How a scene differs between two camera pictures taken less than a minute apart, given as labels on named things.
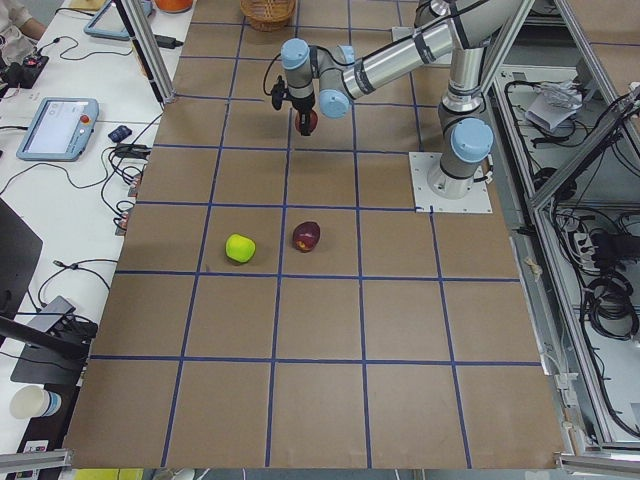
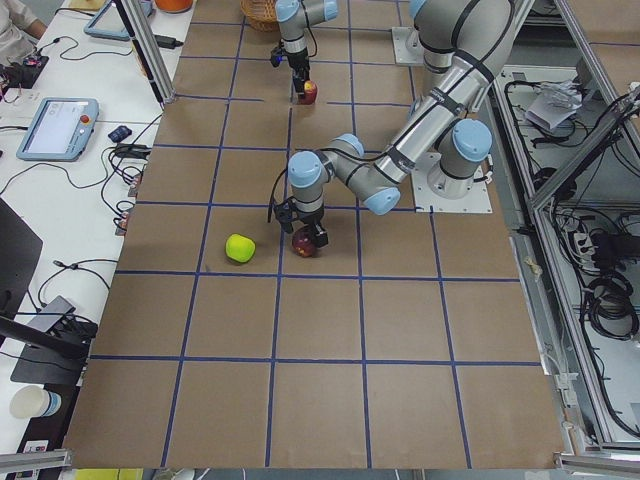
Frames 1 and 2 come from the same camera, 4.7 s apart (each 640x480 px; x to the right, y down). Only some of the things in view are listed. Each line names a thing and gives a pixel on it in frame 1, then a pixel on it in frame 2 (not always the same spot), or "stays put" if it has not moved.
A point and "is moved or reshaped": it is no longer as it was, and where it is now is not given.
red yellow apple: [313, 121] is moved or reshaped
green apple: [239, 247] stays put
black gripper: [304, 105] to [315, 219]
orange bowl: [173, 6] stays put
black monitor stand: [57, 355] stays put
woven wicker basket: [268, 15] stays put
